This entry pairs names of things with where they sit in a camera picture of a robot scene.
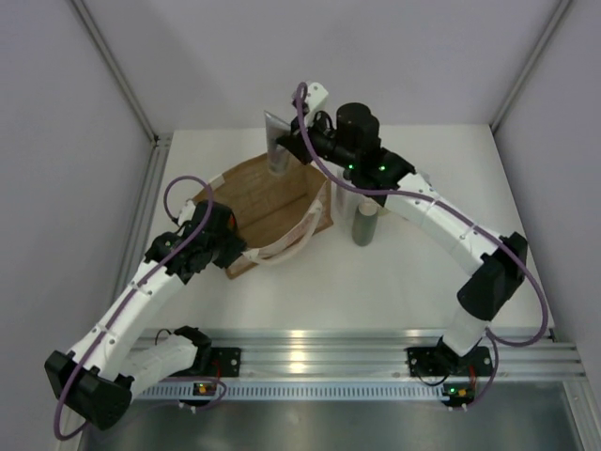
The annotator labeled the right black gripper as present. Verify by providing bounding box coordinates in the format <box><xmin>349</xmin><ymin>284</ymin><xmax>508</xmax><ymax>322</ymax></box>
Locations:
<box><xmin>278</xmin><ymin>107</ymin><xmax>358</xmax><ymax>173</ymax></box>

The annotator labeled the white bottle black cap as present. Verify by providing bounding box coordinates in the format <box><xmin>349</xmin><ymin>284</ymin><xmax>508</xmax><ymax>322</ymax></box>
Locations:
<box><xmin>335</xmin><ymin>168</ymin><xmax>362</xmax><ymax>222</ymax></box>

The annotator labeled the translucent grey squeeze tube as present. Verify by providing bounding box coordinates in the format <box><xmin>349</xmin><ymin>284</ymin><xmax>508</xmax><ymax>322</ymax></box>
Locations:
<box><xmin>264</xmin><ymin>111</ymin><xmax>290</xmax><ymax>177</ymax></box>

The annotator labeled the brown burlap canvas bag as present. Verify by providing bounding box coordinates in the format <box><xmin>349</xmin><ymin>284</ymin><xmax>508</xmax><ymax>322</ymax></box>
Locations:
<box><xmin>209</xmin><ymin>154</ymin><xmax>332</xmax><ymax>279</ymax></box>

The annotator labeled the grey bottle beige pump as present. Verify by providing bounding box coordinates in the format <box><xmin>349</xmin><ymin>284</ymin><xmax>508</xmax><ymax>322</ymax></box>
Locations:
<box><xmin>351</xmin><ymin>199</ymin><xmax>378</xmax><ymax>246</ymax></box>

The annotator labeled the green dish soap red cap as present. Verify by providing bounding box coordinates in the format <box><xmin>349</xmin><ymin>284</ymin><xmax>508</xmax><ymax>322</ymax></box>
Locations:
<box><xmin>228</xmin><ymin>214</ymin><xmax>237</xmax><ymax>231</ymax></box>

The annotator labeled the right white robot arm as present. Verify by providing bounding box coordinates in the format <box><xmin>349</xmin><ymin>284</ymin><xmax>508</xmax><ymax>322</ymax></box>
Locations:
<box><xmin>277</xmin><ymin>82</ymin><xmax>528</xmax><ymax>375</ymax></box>

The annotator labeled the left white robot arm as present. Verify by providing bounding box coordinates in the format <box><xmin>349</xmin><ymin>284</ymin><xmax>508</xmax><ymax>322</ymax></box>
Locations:
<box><xmin>44</xmin><ymin>200</ymin><xmax>246</xmax><ymax>430</ymax></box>

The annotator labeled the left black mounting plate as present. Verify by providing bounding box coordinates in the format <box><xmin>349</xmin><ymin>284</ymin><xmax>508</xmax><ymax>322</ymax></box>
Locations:
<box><xmin>207</xmin><ymin>347</ymin><xmax>241</xmax><ymax>379</ymax></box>

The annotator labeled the black mounting plate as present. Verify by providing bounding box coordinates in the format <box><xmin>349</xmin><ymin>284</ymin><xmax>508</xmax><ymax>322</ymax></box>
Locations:
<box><xmin>406</xmin><ymin>346</ymin><xmax>493</xmax><ymax>379</ymax></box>
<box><xmin>207</xmin><ymin>347</ymin><xmax>241</xmax><ymax>379</ymax></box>

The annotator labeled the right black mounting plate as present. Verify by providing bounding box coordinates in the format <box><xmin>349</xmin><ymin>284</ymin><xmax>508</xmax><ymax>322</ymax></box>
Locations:
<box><xmin>406</xmin><ymin>346</ymin><xmax>493</xmax><ymax>379</ymax></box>

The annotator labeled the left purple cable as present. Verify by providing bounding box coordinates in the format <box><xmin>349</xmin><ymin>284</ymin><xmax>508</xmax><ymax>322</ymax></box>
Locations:
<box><xmin>54</xmin><ymin>174</ymin><xmax>215</xmax><ymax>442</ymax></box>

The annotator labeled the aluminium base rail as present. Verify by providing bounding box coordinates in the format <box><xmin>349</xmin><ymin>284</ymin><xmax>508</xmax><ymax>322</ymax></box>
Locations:
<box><xmin>110</xmin><ymin>326</ymin><xmax>586</xmax><ymax>381</ymax></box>

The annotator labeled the slotted cable duct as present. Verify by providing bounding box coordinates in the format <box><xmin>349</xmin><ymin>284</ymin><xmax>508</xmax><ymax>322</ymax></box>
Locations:
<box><xmin>139</xmin><ymin>381</ymin><xmax>449</xmax><ymax>401</ymax></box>

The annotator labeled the left aluminium frame post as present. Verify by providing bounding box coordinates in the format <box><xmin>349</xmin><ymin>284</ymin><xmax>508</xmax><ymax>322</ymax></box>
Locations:
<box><xmin>67</xmin><ymin>0</ymin><xmax>158</xmax><ymax>147</ymax></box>

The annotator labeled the aluminium frame post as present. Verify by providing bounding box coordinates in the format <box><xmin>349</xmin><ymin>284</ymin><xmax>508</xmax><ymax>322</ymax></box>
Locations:
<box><xmin>489</xmin><ymin>0</ymin><xmax>577</xmax><ymax>135</ymax></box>
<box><xmin>67</xmin><ymin>0</ymin><xmax>158</xmax><ymax>147</ymax></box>

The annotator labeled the right aluminium frame post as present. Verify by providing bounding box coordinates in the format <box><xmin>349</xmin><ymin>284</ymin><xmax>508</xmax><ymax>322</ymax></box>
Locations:
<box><xmin>489</xmin><ymin>0</ymin><xmax>577</xmax><ymax>135</ymax></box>

